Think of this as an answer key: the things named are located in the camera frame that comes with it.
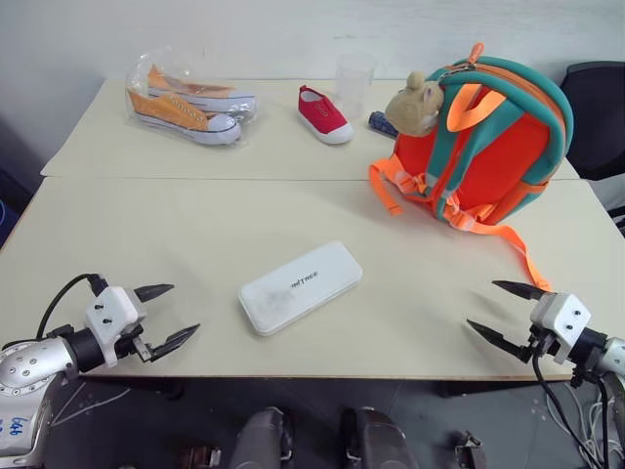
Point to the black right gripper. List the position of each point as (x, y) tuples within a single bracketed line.
[(539, 344)]

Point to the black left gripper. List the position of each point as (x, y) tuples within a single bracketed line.
[(131, 344)]

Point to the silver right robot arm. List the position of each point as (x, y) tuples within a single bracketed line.
[(610, 354)]

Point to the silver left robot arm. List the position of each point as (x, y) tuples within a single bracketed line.
[(29, 364)]

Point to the white rectangular case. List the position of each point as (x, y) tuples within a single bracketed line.
[(300, 287)]

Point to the orange and teal backpack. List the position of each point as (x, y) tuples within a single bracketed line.
[(493, 146)]

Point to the dark rounded shape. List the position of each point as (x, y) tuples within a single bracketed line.
[(378, 439), (261, 439)]

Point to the orange canvas sneaker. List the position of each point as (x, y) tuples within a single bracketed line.
[(195, 92), (185, 115)]

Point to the black office chair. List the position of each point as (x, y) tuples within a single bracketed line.
[(595, 117)]

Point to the beige plush animal toy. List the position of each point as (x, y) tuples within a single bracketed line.
[(415, 107)]

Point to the dark blue patterned pouch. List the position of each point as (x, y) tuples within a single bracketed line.
[(380, 122)]

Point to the orange sneakers in bag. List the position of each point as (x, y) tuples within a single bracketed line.
[(146, 63)]

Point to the red slip-on child shoe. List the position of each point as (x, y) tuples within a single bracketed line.
[(322, 115)]

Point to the clear plastic cup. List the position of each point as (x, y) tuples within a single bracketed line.
[(355, 80)]

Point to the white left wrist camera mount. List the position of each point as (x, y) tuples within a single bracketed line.
[(111, 312)]

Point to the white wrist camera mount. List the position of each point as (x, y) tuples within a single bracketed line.
[(561, 315), (111, 312)]

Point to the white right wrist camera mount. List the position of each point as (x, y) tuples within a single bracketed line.
[(561, 315)]

